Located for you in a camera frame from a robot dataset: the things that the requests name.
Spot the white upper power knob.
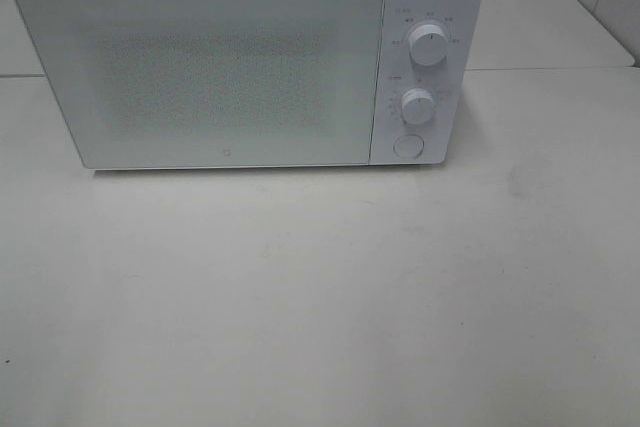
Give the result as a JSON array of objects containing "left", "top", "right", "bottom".
[{"left": 407, "top": 20, "right": 450, "bottom": 67}]

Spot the white timer knob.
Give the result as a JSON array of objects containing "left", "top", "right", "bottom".
[{"left": 400, "top": 88, "right": 436, "bottom": 125}]

